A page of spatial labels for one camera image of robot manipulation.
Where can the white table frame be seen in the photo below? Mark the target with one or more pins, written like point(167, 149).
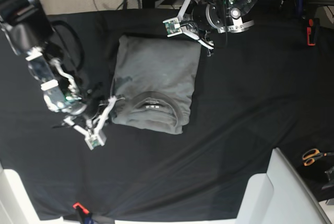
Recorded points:
point(279, 196)
point(16, 206)

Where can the white table frame left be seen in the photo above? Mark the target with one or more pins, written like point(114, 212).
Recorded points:
point(16, 206)

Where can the black device right edge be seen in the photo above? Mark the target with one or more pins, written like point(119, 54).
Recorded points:
point(330, 176)

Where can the white table frame right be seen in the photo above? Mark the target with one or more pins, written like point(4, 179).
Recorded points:
point(279, 196)

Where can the red blue clamp front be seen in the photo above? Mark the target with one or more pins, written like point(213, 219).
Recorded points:
point(84, 216)

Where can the blue clamp handle back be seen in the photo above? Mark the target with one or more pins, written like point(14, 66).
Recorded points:
point(299, 9)

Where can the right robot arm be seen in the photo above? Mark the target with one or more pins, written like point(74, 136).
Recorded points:
point(29, 32)

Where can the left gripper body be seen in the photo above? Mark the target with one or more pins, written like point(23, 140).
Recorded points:
point(224, 16)

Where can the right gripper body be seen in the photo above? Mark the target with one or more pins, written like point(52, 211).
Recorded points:
point(62, 88)

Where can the red black clamp right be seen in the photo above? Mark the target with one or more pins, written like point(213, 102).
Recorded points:
point(312, 31)

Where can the orange handled scissors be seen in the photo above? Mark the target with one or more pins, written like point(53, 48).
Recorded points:
point(312, 155)

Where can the grey T-shirt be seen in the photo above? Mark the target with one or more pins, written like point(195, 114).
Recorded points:
point(154, 80)

